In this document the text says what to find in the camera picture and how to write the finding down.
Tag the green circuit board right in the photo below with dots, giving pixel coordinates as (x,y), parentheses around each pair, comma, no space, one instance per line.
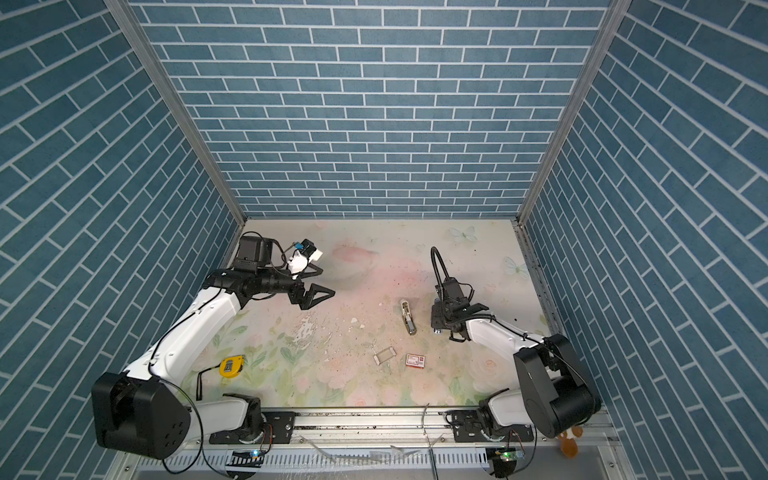
(503,461)

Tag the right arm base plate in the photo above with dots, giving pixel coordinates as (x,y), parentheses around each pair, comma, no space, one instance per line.
(477,425)

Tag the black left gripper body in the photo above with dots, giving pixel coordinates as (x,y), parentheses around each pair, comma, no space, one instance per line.
(295,294)

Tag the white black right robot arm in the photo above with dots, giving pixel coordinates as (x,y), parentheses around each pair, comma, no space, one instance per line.
(554,393)

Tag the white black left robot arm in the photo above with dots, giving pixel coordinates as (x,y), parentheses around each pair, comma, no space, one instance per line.
(143,409)

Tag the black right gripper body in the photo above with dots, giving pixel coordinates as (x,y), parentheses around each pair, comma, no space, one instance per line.
(440,317)

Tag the aluminium front rail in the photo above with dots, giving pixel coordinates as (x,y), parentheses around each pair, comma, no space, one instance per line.
(343,427)

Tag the brown white plush toy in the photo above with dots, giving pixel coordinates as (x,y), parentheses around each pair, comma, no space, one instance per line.
(568,441)

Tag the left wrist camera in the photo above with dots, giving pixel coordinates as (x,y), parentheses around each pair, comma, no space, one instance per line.
(304,253)

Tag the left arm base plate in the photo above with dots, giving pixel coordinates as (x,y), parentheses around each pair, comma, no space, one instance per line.
(274,427)

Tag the red white staple box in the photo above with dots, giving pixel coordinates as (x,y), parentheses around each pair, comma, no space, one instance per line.
(415,361)

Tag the yellow tape measure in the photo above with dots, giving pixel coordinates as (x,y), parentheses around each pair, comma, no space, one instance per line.
(231,367)

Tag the light blue stapler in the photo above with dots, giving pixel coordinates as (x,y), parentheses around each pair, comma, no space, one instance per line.
(407,317)

